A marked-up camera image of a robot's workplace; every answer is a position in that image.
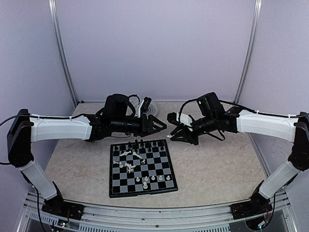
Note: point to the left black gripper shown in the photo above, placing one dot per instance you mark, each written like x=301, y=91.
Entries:
x=147, y=130

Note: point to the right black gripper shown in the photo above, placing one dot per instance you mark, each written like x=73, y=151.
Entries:
x=189, y=137

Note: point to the black white chess board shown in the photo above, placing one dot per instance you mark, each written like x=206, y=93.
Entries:
x=157, y=162

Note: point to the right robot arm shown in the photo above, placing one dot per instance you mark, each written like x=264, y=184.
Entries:
x=240, y=119

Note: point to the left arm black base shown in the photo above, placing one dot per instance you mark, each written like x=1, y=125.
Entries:
x=59, y=207

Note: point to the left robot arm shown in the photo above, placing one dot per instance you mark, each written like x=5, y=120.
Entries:
x=117, y=115

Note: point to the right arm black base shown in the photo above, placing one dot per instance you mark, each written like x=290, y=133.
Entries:
x=257, y=204

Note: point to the white bishop piece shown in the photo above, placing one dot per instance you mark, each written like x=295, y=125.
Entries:
x=130, y=168

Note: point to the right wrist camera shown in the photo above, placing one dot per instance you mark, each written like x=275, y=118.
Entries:
x=182, y=119

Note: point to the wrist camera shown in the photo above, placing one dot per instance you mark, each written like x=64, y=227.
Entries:
x=182, y=119
x=143, y=106

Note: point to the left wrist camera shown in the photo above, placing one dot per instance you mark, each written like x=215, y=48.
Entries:
x=143, y=106

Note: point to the front aluminium rail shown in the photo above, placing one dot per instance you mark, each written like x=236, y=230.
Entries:
x=104, y=218

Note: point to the right aluminium frame post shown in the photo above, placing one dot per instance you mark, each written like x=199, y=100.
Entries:
x=250, y=50

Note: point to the aluminium frame post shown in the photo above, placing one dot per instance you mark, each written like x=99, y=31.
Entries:
x=250, y=50
x=61, y=51

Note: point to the left aluminium frame post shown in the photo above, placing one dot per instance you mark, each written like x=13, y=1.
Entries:
x=61, y=51

